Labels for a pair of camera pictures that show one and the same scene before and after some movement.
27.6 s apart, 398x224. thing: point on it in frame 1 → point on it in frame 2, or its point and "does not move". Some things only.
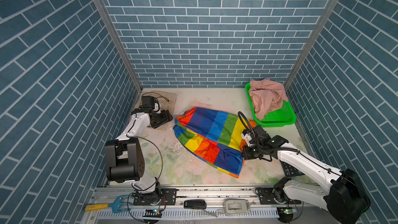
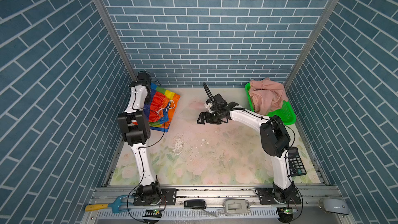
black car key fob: [195, 204] does not move
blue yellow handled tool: [115, 206] does not move
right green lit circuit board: [285, 214] does not move
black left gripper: [165, 117] → [147, 97]
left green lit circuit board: [153, 213] does not move
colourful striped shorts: [214, 136] → [160, 108]
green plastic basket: [284, 116] does not move
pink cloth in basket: [267, 96] does not move
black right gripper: [245, 154] → [207, 120]
